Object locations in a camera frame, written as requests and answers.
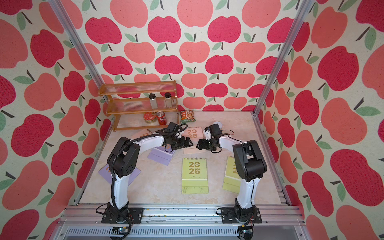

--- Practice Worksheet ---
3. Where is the pink calendar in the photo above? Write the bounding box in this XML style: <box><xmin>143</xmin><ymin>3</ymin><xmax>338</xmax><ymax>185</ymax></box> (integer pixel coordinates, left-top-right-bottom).
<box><xmin>130</xmin><ymin>129</ymin><xmax>152</xmax><ymax>139</ymax></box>
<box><xmin>182</xmin><ymin>127</ymin><xmax>206</xmax><ymax>155</ymax></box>

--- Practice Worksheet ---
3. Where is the glass spice jar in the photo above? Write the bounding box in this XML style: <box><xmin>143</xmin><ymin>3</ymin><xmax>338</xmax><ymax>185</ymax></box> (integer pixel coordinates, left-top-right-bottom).
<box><xmin>149</xmin><ymin>93</ymin><xmax>158</xmax><ymax>109</ymax></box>
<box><xmin>164</xmin><ymin>93</ymin><xmax>172</xmax><ymax>109</ymax></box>

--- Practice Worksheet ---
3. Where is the wooden three-tier shelf rack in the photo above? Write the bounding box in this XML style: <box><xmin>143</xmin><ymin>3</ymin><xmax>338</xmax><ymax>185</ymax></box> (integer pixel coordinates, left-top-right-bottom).
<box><xmin>99</xmin><ymin>81</ymin><xmax>180</xmax><ymax>131</ymax></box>

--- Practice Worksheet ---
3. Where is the small yellow pull-tab can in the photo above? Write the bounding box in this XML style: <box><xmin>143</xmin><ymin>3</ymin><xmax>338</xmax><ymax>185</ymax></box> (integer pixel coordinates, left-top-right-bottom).
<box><xmin>213</xmin><ymin>121</ymin><xmax>223</xmax><ymax>129</ymax></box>

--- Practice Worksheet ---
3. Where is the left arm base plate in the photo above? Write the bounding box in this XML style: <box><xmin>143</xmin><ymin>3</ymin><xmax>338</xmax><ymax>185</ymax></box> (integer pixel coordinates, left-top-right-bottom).
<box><xmin>101</xmin><ymin>206</ymin><xmax>144</xmax><ymax>224</ymax></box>

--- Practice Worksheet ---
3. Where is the purple calendar left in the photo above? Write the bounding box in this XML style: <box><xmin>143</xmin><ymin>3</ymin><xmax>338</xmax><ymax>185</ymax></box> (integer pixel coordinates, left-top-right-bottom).
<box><xmin>98</xmin><ymin>165</ymin><xmax>142</xmax><ymax>186</ymax></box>

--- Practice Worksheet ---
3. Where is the green calendar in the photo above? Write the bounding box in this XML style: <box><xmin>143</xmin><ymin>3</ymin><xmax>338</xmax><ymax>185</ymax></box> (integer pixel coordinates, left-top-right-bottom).
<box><xmin>182</xmin><ymin>158</ymin><xmax>209</xmax><ymax>194</ymax></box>
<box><xmin>223</xmin><ymin>157</ymin><xmax>241</xmax><ymax>194</ymax></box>

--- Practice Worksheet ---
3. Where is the left glass spice jar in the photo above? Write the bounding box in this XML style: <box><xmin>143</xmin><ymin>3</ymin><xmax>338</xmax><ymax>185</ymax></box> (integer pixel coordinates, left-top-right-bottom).
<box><xmin>149</xmin><ymin>93</ymin><xmax>158</xmax><ymax>109</ymax></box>

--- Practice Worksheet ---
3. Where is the red soda can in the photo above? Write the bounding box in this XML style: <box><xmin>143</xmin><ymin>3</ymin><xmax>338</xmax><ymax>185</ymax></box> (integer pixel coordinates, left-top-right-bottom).
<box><xmin>156</xmin><ymin>112</ymin><xmax>167</xmax><ymax>126</ymax></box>

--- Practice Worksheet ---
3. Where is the right glass spice jar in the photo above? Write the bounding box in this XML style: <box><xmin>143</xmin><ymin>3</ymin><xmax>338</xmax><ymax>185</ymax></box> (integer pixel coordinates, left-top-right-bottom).
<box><xmin>164</xmin><ymin>93</ymin><xmax>172</xmax><ymax>109</ymax></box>

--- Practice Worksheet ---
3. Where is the purple calendar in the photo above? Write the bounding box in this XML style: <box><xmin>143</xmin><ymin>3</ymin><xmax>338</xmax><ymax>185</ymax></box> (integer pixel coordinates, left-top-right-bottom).
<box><xmin>148</xmin><ymin>145</ymin><xmax>176</xmax><ymax>166</ymax></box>
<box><xmin>98</xmin><ymin>165</ymin><xmax>142</xmax><ymax>186</ymax></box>

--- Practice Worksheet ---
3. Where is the purple calendar centre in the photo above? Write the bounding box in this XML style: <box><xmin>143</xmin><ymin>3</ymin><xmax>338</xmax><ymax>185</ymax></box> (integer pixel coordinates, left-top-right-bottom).
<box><xmin>148</xmin><ymin>145</ymin><xmax>176</xmax><ymax>166</ymax></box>

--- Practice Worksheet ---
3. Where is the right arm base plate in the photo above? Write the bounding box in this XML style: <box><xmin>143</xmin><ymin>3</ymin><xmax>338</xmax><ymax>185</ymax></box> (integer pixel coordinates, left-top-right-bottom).
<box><xmin>216</xmin><ymin>207</ymin><xmax>263</xmax><ymax>224</ymax></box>

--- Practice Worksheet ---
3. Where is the left aluminium corner post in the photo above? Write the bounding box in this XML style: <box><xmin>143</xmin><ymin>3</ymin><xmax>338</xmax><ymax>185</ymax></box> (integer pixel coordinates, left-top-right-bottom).
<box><xmin>48</xmin><ymin>0</ymin><xmax>104</xmax><ymax>88</ymax></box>

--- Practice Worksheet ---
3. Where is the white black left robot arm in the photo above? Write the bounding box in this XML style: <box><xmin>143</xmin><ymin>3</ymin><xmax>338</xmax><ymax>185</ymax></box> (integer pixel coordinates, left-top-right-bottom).
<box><xmin>102</xmin><ymin>122</ymin><xmax>193</xmax><ymax>224</ymax></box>

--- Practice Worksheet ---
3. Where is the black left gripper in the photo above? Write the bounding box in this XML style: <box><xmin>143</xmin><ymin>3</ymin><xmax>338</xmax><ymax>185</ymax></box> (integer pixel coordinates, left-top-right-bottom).
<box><xmin>170</xmin><ymin>135</ymin><xmax>194</xmax><ymax>150</ymax></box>

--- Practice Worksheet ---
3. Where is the green orange snack packet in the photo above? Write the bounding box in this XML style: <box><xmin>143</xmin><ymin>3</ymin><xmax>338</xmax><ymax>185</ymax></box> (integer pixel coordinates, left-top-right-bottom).
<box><xmin>180</xmin><ymin>110</ymin><xmax>196</xmax><ymax>124</ymax></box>

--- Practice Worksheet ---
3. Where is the aluminium corner post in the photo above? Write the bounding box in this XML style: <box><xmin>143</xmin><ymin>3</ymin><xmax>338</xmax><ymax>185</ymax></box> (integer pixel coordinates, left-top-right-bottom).
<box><xmin>48</xmin><ymin>0</ymin><xmax>104</xmax><ymax>88</ymax></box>
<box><xmin>253</xmin><ymin>0</ymin><xmax>315</xmax><ymax>118</ymax></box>

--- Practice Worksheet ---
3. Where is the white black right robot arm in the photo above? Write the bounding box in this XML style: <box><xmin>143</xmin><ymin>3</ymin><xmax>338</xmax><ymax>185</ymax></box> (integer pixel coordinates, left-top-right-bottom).
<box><xmin>197</xmin><ymin>124</ymin><xmax>268</xmax><ymax>225</ymax></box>

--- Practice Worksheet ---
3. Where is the flat red tin can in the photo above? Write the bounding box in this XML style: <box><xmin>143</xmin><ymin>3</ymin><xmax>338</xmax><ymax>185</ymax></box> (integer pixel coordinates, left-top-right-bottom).
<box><xmin>143</xmin><ymin>112</ymin><xmax>157</xmax><ymax>123</ymax></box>

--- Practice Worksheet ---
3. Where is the aluminium front rail frame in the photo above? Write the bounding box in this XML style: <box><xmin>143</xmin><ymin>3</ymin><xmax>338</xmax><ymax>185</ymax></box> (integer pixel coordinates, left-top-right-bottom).
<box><xmin>49</xmin><ymin>204</ymin><xmax>311</xmax><ymax>240</ymax></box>

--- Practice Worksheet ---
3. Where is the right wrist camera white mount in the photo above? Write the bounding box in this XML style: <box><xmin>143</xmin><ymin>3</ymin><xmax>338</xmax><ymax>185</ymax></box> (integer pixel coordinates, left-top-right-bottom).
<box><xmin>204</xmin><ymin>127</ymin><xmax>212</xmax><ymax>141</ymax></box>

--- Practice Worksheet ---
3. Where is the right aluminium corner post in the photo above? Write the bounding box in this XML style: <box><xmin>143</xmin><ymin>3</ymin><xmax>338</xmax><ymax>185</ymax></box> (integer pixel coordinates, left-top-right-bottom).
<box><xmin>253</xmin><ymin>0</ymin><xmax>315</xmax><ymax>118</ymax></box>

